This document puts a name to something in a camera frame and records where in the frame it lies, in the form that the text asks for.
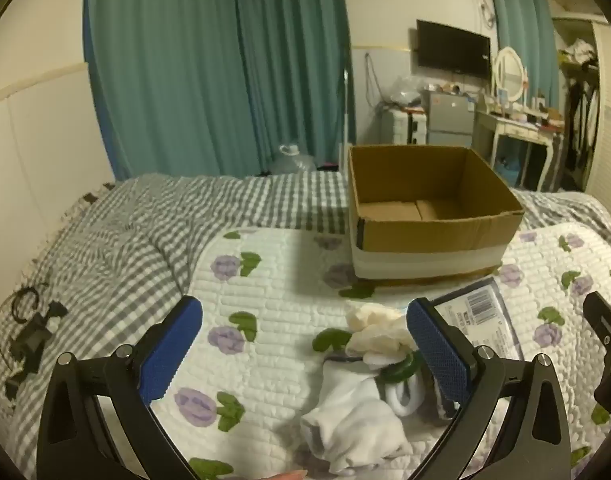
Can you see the cardboard box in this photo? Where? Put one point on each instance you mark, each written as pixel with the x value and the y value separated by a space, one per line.
pixel 435 255

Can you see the blue plastic basket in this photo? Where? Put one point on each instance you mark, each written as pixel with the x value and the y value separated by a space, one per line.
pixel 505 170

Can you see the pile of clothes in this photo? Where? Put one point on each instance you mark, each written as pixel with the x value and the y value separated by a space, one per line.
pixel 580 52

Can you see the dark packet with white label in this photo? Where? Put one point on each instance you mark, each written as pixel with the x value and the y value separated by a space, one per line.
pixel 480 310

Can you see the small grey fridge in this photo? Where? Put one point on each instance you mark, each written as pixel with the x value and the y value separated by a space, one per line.
pixel 450 117

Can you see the floral quilted blanket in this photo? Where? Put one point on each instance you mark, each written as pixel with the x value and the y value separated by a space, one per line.
pixel 265 300

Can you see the white plush toy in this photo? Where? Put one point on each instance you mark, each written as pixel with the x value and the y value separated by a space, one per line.
pixel 400 385

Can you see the white dressing table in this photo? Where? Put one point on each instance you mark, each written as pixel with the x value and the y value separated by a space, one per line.
pixel 515 127

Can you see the clear plastic water jug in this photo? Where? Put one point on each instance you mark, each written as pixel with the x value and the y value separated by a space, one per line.
pixel 295 162

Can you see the teal curtain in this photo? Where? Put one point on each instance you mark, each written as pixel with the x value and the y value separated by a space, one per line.
pixel 523 10
pixel 160 60
pixel 295 60

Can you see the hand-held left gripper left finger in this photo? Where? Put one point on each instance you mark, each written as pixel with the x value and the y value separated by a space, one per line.
pixel 170 355

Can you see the clear plastic bag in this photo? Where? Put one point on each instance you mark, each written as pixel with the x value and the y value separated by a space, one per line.
pixel 405 91

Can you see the person's left hand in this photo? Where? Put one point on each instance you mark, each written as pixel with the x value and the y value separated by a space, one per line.
pixel 288 475

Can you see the white oval mirror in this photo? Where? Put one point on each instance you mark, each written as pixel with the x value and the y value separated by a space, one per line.
pixel 510 72

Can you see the black wall television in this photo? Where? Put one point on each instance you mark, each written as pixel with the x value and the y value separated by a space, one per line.
pixel 453 50

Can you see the white suitcase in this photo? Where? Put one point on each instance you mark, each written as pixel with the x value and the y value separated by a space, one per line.
pixel 398 127

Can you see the white pole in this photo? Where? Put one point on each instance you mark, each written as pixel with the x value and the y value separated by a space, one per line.
pixel 346 110

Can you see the hanging clothes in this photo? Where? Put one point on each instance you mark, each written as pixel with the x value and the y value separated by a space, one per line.
pixel 583 120

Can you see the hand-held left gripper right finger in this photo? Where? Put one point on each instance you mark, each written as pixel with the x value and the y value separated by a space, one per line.
pixel 438 350

